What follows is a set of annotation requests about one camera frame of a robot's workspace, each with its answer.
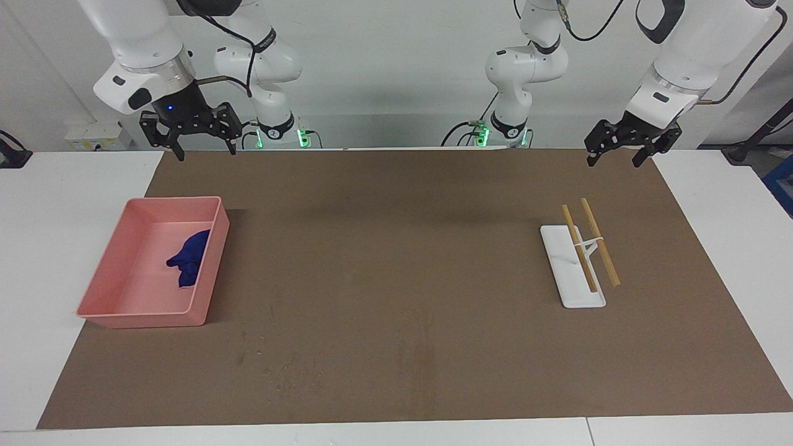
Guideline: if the brown table mat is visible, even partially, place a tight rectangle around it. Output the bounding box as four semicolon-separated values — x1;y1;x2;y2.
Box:
36;147;793;430

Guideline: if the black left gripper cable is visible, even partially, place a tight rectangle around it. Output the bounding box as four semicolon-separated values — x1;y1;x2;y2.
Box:
554;0;789;106

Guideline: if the blue crate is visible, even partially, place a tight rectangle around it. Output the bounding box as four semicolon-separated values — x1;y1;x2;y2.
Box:
763;155;793;219

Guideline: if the black stand leg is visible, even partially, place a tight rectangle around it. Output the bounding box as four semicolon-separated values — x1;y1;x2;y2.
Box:
722;99;793;165

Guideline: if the dark blue towel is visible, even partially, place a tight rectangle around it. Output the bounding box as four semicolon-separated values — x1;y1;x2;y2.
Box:
166;229;212;289

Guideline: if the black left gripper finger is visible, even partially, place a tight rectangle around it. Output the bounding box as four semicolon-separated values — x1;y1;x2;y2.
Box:
585;121;622;167
632;127;683;168

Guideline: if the black left arm base cable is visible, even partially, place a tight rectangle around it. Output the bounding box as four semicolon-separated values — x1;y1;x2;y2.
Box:
441;92;500;147

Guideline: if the pink plastic bin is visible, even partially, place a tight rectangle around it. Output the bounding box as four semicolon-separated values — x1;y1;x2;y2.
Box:
76;196;230;329

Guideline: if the white power strip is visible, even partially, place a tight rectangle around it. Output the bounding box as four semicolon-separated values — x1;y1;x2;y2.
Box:
65;121;142;151

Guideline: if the white rack with wooden rods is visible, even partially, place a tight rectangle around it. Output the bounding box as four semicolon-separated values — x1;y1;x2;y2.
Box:
540;198;622;309

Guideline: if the black clamp with cable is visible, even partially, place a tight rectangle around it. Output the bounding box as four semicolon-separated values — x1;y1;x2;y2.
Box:
0;130;33;169

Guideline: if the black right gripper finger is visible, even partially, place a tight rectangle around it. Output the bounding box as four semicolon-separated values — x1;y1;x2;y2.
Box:
140;110;185;162
211;102;242;155

